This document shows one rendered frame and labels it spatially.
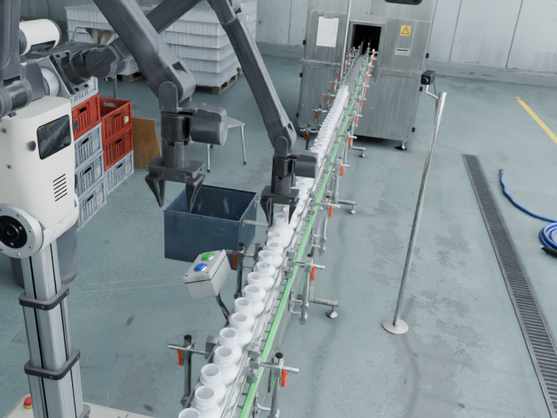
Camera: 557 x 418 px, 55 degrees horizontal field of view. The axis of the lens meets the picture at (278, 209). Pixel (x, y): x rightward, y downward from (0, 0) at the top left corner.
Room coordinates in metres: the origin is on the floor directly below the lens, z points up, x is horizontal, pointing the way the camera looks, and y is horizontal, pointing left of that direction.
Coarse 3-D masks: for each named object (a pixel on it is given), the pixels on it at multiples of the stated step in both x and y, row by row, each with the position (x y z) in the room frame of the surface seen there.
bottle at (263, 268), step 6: (258, 264) 1.20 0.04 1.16; (264, 264) 1.21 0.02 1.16; (258, 270) 1.18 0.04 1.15; (264, 270) 1.18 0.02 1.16; (264, 276) 1.18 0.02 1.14; (270, 276) 1.20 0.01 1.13; (264, 282) 1.17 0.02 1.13; (270, 282) 1.18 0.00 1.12; (264, 288) 1.16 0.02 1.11; (270, 288) 1.17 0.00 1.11; (270, 300) 1.18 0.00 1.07; (270, 306) 1.18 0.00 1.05; (264, 318) 1.17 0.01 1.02
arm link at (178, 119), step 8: (168, 112) 1.00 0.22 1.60; (184, 112) 1.01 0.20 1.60; (168, 120) 0.99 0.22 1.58; (176, 120) 0.99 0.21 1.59; (184, 120) 1.00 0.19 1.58; (168, 128) 0.99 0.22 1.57; (176, 128) 0.99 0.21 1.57; (184, 128) 1.00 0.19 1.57; (168, 136) 0.99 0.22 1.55; (176, 136) 0.99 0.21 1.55; (184, 136) 1.00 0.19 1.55
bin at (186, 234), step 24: (216, 192) 2.19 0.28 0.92; (240, 192) 2.17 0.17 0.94; (168, 216) 1.91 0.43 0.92; (192, 216) 1.89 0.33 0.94; (216, 216) 2.19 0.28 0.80; (240, 216) 2.17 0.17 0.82; (168, 240) 1.91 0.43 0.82; (192, 240) 1.89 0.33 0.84; (216, 240) 1.87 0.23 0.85; (240, 240) 1.90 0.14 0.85
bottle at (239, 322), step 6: (234, 318) 0.97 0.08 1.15; (240, 318) 0.98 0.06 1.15; (246, 318) 0.96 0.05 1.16; (234, 324) 0.95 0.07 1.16; (240, 324) 0.95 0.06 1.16; (246, 324) 0.95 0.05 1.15; (240, 330) 0.94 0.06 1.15; (246, 330) 0.96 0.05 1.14; (240, 336) 0.94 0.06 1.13; (246, 336) 0.95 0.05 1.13; (240, 342) 0.94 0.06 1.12; (246, 342) 0.94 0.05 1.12; (246, 348) 0.94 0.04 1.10; (246, 360) 0.94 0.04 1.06; (246, 366) 0.95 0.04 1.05; (240, 378) 0.94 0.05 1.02
